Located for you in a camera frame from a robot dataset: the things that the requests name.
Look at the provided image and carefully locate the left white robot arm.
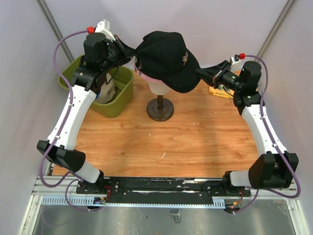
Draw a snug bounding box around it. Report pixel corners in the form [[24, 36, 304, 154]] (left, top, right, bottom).
[[37, 30, 134, 194]]

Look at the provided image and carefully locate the pink baseball cap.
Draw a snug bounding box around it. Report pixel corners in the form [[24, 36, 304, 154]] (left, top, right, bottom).
[[134, 64, 168, 88]]

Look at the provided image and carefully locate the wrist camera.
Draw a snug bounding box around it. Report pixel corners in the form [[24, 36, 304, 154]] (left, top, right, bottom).
[[229, 53, 246, 66], [87, 19, 115, 42]]

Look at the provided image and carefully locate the black cap white logo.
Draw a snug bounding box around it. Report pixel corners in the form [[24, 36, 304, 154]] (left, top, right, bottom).
[[169, 81, 200, 94]]

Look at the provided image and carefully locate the beige and black cap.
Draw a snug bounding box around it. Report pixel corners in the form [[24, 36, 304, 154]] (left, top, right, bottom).
[[95, 73, 115, 104]]

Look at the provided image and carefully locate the aluminium frame post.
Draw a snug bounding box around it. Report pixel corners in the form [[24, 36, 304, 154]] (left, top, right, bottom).
[[36, 0, 74, 63], [256, 0, 297, 59]]

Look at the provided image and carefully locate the grey slotted cable duct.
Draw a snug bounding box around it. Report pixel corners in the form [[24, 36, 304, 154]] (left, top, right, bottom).
[[40, 195, 225, 209]]

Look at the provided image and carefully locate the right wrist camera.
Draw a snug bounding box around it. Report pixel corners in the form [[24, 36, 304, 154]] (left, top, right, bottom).
[[229, 53, 246, 66]]

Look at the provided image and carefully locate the white mannequin head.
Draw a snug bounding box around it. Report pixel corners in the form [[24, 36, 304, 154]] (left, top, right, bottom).
[[148, 82, 171, 95]]

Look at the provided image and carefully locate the green plastic bin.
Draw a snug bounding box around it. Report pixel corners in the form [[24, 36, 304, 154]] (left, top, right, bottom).
[[58, 55, 134, 118]]

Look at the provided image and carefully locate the left aluminium frame post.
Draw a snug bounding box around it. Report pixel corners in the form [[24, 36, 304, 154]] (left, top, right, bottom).
[[36, 0, 74, 63]]

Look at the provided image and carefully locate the yellow cartoon car cloth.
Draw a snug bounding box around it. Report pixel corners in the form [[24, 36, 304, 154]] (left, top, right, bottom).
[[208, 85, 234, 99]]

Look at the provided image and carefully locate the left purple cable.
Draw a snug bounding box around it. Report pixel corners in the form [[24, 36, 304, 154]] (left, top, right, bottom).
[[39, 29, 106, 212]]

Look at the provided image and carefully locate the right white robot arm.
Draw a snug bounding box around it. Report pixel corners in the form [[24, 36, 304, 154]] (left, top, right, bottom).
[[196, 61, 299, 196]]

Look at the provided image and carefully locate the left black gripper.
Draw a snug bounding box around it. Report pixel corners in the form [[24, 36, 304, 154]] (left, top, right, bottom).
[[101, 35, 136, 72]]

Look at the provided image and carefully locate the right aluminium frame post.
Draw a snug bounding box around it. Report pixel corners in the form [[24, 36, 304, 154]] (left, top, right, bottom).
[[256, 0, 297, 59]]

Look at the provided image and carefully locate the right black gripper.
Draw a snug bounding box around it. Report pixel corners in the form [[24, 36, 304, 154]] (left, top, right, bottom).
[[196, 61, 243, 92]]

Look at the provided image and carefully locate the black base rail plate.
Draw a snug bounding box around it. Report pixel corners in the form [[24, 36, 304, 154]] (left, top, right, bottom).
[[76, 177, 251, 205]]

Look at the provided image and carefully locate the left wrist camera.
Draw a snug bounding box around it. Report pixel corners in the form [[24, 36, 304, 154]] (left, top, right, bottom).
[[87, 19, 115, 42]]

